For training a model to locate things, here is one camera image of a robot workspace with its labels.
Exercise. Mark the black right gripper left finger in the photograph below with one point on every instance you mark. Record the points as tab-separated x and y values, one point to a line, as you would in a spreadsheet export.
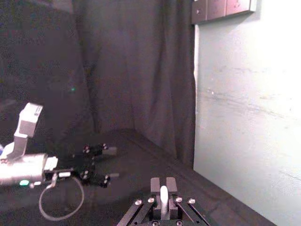
142	209

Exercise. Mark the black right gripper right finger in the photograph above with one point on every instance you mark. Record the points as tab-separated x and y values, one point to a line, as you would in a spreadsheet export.
185	209

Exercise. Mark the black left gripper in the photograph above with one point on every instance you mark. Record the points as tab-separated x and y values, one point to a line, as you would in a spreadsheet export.
77	168

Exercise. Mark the small white plastic piece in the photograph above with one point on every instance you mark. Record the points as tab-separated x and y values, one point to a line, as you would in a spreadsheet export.
164	202

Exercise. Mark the black table cloth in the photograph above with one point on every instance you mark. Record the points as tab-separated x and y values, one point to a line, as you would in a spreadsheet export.
131	169

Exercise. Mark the black hanging curtain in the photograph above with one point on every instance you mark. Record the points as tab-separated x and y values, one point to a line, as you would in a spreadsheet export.
141	70

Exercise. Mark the dark wall-mounted panel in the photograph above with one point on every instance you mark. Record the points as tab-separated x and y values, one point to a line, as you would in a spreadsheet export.
218	8

